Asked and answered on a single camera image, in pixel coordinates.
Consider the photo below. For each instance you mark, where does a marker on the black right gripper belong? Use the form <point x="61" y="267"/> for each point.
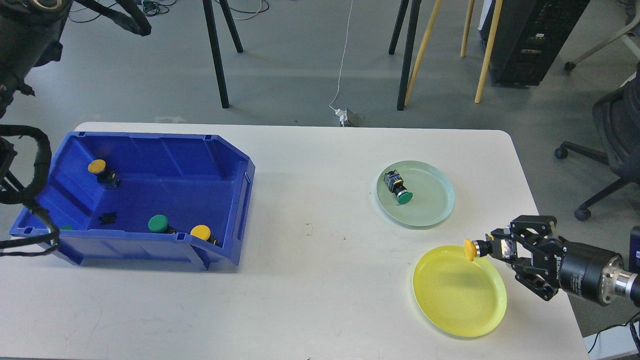
<point x="582" y="270"/>

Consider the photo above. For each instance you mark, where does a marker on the yellow push button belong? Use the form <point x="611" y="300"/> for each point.
<point x="474" y="249"/>
<point x="105" y="176"/>
<point x="204" y="233"/>

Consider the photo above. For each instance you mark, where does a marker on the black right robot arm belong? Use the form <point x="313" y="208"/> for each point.
<point x="627" y="280"/>

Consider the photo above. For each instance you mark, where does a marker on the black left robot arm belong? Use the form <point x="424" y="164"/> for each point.
<point x="30" y="33"/>

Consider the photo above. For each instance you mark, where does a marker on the yellow plate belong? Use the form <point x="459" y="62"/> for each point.
<point x="464" y="298"/>

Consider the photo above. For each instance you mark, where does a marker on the light green plate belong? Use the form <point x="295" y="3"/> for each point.
<point x="433" y="195"/>

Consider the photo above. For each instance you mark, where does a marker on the yellow push button front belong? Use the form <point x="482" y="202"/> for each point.
<point x="204" y="233"/>

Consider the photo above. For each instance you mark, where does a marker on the small black button part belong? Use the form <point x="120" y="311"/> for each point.
<point x="107" y="218"/>

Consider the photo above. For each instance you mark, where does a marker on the black computer tower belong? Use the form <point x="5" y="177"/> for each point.
<point x="529" y="37"/>

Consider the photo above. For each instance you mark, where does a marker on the white power adapter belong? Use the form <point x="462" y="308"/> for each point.
<point x="346" y="117"/>

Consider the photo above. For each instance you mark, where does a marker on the wooden easel leg right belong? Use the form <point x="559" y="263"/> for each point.
<point x="484" y="73"/>

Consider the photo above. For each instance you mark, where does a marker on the wooden easel leg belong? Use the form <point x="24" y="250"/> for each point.
<point x="484" y="73"/>
<point x="422" y="50"/>
<point x="467" y="27"/>

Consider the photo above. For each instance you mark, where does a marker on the wooden easel leg middle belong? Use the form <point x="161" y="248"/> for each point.
<point x="467" y="27"/>

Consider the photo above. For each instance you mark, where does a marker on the wooden easel leg left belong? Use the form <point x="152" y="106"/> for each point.
<point x="422" y="50"/>

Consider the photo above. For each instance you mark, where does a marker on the black stand legs centre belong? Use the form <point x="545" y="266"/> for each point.
<point x="407" y="9"/>

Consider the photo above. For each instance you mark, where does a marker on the blue plastic storage bin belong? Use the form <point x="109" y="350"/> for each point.
<point x="191" y="178"/>

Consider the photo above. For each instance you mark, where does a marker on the black tripod legs left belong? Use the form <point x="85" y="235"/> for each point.
<point x="211" y="27"/>

